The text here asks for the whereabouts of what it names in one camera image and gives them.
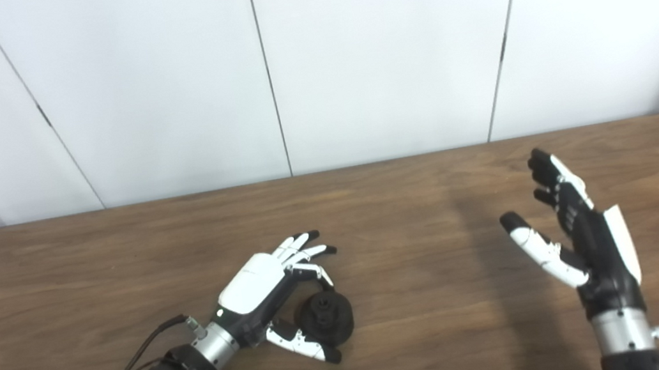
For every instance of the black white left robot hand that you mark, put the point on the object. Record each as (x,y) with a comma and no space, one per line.
(250,283)

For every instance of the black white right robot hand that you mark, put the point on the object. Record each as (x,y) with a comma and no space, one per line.
(604,256)

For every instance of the round black part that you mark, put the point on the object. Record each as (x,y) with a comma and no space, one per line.
(329,320)

